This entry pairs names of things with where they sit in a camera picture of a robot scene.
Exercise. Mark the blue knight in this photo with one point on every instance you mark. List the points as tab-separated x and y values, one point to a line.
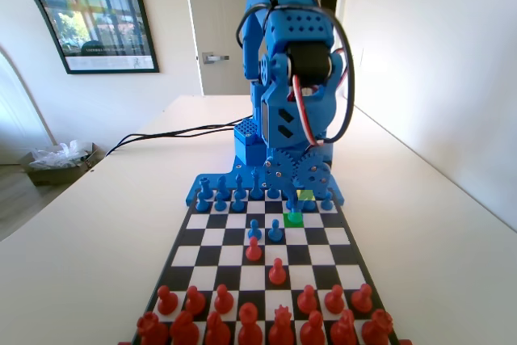
222	186
295	217

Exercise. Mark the row of blue chess pieces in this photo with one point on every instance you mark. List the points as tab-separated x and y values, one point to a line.
190	198

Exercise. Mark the blue queen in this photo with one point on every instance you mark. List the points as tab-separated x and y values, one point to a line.
273	194

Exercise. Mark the blue king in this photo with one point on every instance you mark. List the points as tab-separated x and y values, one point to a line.
255	185

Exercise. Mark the blue pawn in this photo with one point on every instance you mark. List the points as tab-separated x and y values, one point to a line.
275	232
237	203
254	230
310	205
219	203
201	203
326	202

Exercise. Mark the blue bishop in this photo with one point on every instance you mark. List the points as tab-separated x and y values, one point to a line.
240	187

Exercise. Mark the blue rook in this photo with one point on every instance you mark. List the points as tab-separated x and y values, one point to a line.
204	188

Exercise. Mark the black and white chessboard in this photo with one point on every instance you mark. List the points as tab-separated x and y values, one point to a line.
319	254

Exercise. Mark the red pawn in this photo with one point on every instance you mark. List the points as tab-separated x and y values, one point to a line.
253	251
308	299
334	300
195	301
223	300
166	301
361	299
277	273

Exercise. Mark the red bishop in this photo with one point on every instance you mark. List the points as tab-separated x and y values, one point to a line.
312	329
218	331

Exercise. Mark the red queen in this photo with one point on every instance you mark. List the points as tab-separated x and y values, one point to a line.
281	328

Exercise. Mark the red knight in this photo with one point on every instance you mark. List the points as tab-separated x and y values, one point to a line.
183	329
343	329

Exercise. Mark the red king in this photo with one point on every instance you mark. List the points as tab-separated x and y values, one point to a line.
249	325

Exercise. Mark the red rook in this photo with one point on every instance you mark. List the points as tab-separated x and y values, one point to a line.
377	328
151	329

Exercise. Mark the clear plastic wrap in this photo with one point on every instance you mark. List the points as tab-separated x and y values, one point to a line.
60	155

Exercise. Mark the framed poster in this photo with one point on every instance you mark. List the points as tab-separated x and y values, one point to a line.
105	18

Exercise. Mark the cardboard box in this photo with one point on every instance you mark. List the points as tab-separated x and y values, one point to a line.
48	177

